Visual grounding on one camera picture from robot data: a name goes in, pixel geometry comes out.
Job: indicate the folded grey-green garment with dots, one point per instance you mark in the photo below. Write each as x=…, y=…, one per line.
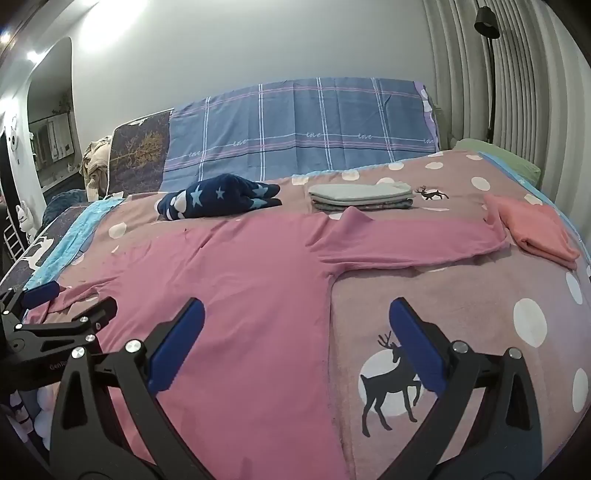
x=360, y=194

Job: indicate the blue plaid pillow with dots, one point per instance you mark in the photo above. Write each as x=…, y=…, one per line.
x=300, y=129

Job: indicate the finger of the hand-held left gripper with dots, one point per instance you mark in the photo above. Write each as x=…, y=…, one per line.
x=41, y=294
x=92, y=316

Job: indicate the white ladder rack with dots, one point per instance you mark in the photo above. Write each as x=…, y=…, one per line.
x=11, y=242

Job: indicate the green pillow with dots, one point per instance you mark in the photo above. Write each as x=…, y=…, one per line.
x=498, y=154

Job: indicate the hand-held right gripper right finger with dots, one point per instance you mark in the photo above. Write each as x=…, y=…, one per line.
x=415, y=346

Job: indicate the pink long-sleeved shirt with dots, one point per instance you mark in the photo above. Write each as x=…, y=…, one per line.
x=254, y=300

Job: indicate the white cat figurine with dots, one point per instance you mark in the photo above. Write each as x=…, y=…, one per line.
x=25, y=221

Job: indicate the white plush toy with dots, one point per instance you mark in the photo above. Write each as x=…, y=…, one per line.
x=41, y=415

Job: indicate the purple dotted cloth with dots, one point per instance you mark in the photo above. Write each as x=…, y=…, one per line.
x=429, y=115

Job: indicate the dark tree-print pillow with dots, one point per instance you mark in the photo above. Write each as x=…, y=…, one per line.
x=138, y=152

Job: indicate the pink polka dot deer blanket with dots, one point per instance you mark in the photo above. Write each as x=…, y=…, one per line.
x=461, y=300

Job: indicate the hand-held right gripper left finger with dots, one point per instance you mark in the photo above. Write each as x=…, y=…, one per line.
x=178, y=350

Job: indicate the beige clothes pile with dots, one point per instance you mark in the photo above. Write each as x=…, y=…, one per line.
x=94, y=161

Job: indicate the beige pleated curtain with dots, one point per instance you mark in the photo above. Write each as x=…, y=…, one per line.
x=531, y=92

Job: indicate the navy star print garment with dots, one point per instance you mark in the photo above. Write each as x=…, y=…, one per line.
x=217, y=196

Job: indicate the salmon folded garment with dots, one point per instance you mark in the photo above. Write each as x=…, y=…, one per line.
x=540, y=226

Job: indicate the dark printed bed sheet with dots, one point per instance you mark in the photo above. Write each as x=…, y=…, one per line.
x=27, y=261

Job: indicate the black floor lamp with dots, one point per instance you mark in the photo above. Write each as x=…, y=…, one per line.
x=485, y=21

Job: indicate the dark teal blanket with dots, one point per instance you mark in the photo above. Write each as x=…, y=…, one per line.
x=60, y=201

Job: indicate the white bear wall decoration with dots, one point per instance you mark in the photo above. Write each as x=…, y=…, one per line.
x=11, y=136

